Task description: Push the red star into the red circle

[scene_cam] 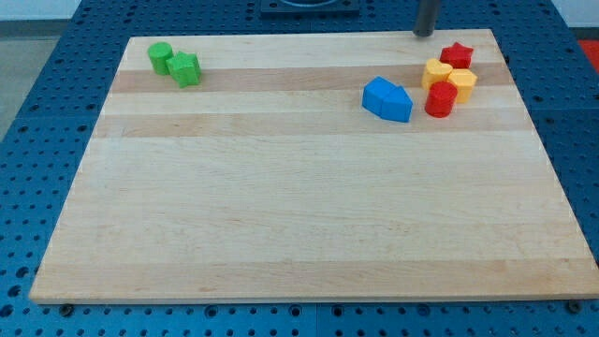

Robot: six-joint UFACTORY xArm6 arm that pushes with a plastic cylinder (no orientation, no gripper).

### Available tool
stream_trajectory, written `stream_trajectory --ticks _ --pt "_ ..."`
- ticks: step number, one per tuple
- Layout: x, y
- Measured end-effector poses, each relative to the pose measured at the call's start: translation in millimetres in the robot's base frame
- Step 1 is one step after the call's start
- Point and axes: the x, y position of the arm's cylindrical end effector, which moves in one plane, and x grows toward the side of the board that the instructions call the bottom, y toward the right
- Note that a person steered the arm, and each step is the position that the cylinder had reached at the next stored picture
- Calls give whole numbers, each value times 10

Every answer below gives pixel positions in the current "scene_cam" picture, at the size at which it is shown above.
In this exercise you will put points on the wooden board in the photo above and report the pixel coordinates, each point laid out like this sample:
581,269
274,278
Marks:
269,182

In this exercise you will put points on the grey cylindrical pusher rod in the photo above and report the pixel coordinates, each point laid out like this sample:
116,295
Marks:
426,17

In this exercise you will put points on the green cylinder block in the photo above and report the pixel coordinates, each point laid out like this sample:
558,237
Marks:
158,54

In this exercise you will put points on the red star block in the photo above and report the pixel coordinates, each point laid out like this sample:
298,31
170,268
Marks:
457,55

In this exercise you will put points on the yellow heart block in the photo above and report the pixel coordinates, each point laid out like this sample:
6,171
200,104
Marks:
434,71

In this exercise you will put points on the yellow hexagon block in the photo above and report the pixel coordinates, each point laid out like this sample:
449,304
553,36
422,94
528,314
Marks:
464,80

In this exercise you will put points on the blue pentagon block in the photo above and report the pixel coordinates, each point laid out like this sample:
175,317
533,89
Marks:
397,106

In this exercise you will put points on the red cylinder block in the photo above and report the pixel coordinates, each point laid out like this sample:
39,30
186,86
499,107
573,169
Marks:
441,99

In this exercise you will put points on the blue cube block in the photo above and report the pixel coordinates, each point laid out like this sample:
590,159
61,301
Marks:
374,94

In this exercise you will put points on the green star block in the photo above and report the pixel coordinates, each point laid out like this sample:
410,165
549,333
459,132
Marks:
184,68

